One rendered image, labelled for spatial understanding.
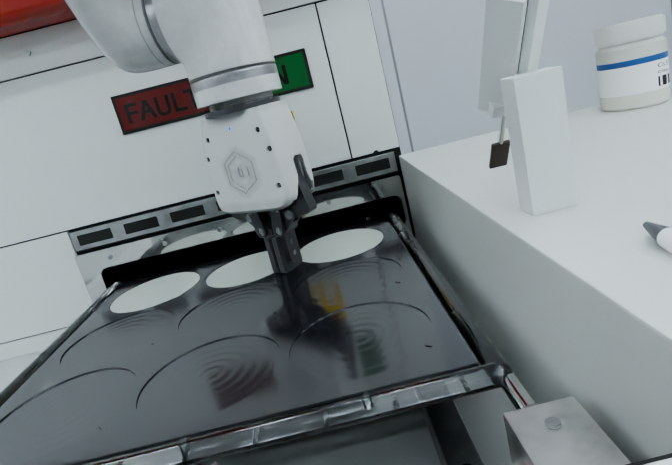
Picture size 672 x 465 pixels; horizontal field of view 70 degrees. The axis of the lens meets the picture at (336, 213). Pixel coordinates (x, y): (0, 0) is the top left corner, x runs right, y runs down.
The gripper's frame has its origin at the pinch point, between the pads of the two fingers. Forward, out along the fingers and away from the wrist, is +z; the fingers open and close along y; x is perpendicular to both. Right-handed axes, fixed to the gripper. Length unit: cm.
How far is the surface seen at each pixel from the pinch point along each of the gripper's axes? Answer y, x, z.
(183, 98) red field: -15.2, 6.3, -18.1
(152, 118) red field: -18.9, 3.7, -16.7
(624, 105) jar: 30.2, 28.3, -5.2
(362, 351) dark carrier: 16.4, -12.8, 2.1
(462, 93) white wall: -37, 174, 0
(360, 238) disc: 4.4, 8.0, 2.0
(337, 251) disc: 3.6, 4.3, 2.0
